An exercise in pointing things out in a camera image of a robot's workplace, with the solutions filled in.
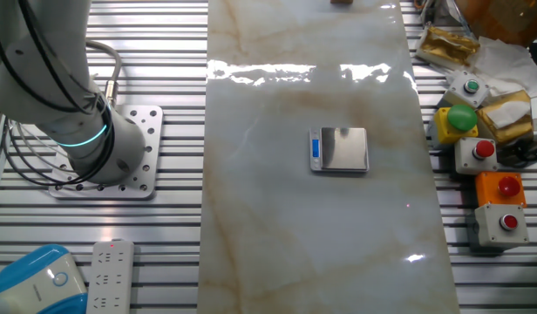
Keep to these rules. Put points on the blue and white device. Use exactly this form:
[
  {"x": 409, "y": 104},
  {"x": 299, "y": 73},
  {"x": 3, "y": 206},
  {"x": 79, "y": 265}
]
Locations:
[{"x": 33, "y": 283}]

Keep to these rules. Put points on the metal robot mounting plate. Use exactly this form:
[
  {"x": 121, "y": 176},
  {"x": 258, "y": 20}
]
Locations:
[{"x": 146, "y": 131}]

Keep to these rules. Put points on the white power strip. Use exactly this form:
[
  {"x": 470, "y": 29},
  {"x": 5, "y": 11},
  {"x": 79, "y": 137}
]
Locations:
[{"x": 110, "y": 279}]

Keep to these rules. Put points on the gold tissue pack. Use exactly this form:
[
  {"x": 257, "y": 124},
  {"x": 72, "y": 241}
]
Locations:
[{"x": 512, "y": 126}]

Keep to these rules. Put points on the brown wrapped box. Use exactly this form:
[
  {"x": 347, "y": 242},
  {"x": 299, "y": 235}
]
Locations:
[{"x": 504, "y": 22}]

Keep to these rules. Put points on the white crumpled paper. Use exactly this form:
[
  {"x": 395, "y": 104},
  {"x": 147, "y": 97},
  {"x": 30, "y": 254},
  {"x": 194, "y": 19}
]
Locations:
[{"x": 508, "y": 65}]

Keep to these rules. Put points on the orange box red button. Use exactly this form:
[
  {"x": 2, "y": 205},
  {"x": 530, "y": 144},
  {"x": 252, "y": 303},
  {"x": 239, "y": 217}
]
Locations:
[{"x": 488, "y": 194}]

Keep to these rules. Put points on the yellow box green mushroom button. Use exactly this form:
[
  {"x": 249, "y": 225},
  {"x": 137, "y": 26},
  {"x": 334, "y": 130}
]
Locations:
[{"x": 462, "y": 117}]

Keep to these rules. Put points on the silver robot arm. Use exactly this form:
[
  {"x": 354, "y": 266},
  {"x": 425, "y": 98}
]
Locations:
[{"x": 46, "y": 87}]

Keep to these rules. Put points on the grey corner bracket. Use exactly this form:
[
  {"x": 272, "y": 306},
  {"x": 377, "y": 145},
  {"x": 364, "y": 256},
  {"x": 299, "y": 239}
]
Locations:
[{"x": 453, "y": 15}]

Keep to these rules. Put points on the gold foil pack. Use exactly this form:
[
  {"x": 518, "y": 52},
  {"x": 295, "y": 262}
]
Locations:
[{"x": 447, "y": 45}]

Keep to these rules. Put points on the silver digital scale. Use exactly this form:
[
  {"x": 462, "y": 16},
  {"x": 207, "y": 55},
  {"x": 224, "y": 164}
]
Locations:
[{"x": 342, "y": 150}]

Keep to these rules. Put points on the marble pattern board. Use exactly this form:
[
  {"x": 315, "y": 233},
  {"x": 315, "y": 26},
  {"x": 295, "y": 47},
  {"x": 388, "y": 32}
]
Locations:
[{"x": 294, "y": 240}]

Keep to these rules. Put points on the grey box red button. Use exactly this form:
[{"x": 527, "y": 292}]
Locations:
[
  {"x": 491, "y": 231},
  {"x": 469, "y": 159}
]

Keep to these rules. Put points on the grey box green button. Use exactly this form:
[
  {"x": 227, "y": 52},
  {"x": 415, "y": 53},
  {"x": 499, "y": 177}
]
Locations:
[{"x": 458, "y": 93}]

